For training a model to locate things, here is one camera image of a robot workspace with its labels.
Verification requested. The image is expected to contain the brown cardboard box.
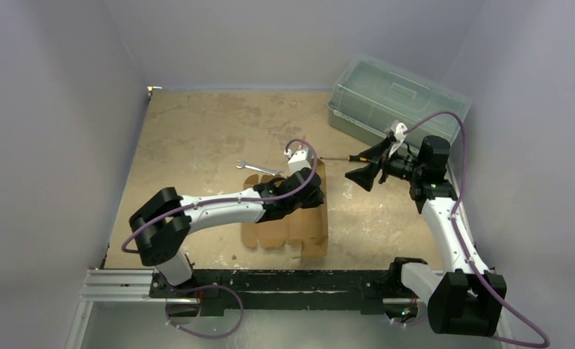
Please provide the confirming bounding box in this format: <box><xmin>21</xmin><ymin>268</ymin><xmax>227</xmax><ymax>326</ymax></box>
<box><xmin>241</xmin><ymin>159</ymin><xmax>329</xmax><ymax>258</ymax></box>

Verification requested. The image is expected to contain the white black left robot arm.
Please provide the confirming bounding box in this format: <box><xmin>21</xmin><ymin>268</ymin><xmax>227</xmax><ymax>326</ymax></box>
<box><xmin>129</xmin><ymin>168</ymin><xmax>324</xmax><ymax>297</ymax></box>

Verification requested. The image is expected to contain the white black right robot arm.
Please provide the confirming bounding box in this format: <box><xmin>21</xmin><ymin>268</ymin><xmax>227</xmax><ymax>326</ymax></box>
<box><xmin>345</xmin><ymin>136</ymin><xmax>507</xmax><ymax>337</ymax></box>

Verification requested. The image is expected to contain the clear plastic storage box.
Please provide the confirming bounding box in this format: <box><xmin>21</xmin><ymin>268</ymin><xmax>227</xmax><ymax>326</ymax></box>
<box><xmin>328</xmin><ymin>55</ymin><xmax>472</xmax><ymax>151</ymax></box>

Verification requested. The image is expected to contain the yellow black screwdriver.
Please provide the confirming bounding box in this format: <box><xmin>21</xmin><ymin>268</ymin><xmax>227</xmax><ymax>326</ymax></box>
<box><xmin>319</xmin><ymin>155</ymin><xmax>370</xmax><ymax>163</ymax></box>

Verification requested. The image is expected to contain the silver open-end wrench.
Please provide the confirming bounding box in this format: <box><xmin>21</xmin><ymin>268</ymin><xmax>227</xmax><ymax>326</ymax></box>
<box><xmin>235</xmin><ymin>159</ymin><xmax>284</xmax><ymax>176</ymax></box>

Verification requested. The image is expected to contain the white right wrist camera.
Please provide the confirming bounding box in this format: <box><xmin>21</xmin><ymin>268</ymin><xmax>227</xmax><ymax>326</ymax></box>
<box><xmin>387</xmin><ymin>121</ymin><xmax>408</xmax><ymax>158</ymax></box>

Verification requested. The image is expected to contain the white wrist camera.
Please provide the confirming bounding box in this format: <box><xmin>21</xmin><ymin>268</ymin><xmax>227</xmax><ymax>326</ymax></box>
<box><xmin>387</xmin><ymin>121</ymin><xmax>408</xmax><ymax>158</ymax></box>
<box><xmin>284</xmin><ymin>148</ymin><xmax>313</xmax><ymax>175</ymax></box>

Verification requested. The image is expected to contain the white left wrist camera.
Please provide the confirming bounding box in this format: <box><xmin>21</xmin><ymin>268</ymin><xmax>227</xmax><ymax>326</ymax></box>
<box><xmin>284</xmin><ymin>148</ymin><xmax>313</xmax><ymax>175</ymax></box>

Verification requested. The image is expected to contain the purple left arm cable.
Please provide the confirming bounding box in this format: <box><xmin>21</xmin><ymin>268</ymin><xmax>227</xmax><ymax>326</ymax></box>
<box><xmin>121</xmin><ymin>138</ymin><xmax>320</xmax><ymax>254</ymax></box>

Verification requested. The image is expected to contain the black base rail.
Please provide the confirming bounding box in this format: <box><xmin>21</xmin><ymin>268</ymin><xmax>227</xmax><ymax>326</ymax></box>
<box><xmin>149</xmin><ymin>269</ymin><xmax>412</xmax><ymax>316</ymax></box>

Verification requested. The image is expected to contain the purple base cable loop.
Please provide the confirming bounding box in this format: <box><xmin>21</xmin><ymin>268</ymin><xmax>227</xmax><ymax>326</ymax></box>
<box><xmin>164</xmin><ymin>284</ymin><xmax>245</xmax><ymax>340</ymax></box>

